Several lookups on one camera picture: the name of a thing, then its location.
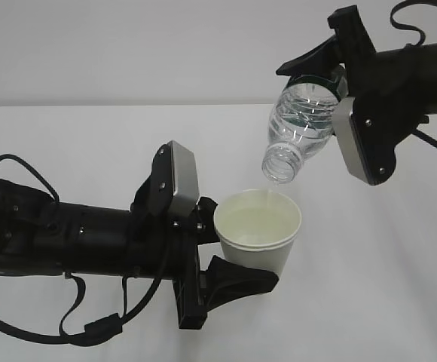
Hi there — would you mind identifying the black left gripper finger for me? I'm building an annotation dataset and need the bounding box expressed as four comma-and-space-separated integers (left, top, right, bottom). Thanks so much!
195, 197, 219, 244
199, 256, 280, 311

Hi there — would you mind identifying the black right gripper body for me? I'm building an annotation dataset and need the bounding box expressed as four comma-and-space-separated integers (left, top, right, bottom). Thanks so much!
327, 5, 430, 129

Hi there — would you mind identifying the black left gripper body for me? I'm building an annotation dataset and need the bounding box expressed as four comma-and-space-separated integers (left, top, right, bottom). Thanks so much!
127, 211, 207, 330

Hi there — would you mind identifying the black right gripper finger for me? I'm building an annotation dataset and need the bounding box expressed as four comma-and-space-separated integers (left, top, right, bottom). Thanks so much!
276, 35, 341, 77

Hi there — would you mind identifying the white paper cup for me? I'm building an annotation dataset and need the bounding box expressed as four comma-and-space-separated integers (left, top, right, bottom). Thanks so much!
212, 189, 302, 275

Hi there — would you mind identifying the clear water bottle green label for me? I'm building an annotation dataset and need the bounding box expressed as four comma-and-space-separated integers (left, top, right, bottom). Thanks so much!
261, 75, 347, 184

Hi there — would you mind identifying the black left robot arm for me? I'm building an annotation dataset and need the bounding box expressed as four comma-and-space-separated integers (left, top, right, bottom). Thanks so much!
0, 179, 279, 330

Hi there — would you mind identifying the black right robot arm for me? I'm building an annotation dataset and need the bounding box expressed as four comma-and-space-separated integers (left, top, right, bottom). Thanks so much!
276, 1, 437, 124

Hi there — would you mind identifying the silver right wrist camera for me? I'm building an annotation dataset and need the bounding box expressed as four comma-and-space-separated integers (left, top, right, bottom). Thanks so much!
332, 96, 397, 186

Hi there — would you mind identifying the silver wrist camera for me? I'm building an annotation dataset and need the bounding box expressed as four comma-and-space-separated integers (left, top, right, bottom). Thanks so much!
142, 140, 200, 223
332, 96, 397, 186

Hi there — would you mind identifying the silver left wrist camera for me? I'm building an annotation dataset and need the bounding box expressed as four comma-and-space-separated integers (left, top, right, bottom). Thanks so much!
142, 140, 200, 223

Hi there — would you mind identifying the black left camera cable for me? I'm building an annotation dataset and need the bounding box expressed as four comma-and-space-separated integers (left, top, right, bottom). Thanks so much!
0, 153, 167, 338

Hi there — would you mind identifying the black camera cable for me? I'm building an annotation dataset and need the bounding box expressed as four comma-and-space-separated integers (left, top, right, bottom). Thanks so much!
0, 153, 167, 338
390, 0, 437, 48

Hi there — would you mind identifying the black right camera cable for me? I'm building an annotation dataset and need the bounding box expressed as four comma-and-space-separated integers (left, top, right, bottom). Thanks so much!
390, 0, 437, 48

